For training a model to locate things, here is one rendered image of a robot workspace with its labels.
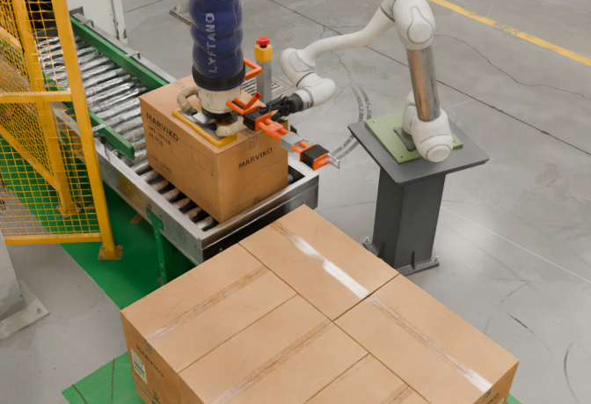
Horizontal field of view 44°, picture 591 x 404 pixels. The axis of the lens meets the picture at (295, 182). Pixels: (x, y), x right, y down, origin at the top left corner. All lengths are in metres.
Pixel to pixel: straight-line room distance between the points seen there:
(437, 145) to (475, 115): 2.05
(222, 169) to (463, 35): 3.49
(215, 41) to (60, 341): 1.63
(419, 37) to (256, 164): 0.94
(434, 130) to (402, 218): 0.65
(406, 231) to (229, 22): 1.44
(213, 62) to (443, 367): 1.48
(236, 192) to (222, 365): 0.84
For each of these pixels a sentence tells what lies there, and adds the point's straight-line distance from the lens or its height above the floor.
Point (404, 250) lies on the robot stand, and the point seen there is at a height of 0.15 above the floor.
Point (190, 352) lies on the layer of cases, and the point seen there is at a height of 0.54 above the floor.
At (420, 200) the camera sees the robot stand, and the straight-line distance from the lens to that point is 3.59.
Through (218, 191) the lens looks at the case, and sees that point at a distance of 3.16.
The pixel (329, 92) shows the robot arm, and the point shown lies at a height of 1.09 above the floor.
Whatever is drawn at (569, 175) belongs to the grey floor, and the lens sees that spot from 4.78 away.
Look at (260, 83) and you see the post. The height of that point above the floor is 0.80.
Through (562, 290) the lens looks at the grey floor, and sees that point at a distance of 4.00.
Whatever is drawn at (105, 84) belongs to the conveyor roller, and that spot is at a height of 0.55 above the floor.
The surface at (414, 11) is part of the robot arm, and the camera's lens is 2.80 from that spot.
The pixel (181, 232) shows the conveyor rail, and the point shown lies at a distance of 3.29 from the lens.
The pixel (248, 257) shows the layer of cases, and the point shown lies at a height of 0.54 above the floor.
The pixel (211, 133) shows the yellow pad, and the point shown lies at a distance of 3.11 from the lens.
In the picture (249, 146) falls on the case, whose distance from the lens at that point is 3.14.
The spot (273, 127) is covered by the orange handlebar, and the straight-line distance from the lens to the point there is 2.92.
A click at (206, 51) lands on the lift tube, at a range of 2.97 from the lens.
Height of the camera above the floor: 2.74
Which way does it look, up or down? 39 degrees down
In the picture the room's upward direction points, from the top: 1 degrees clockwise
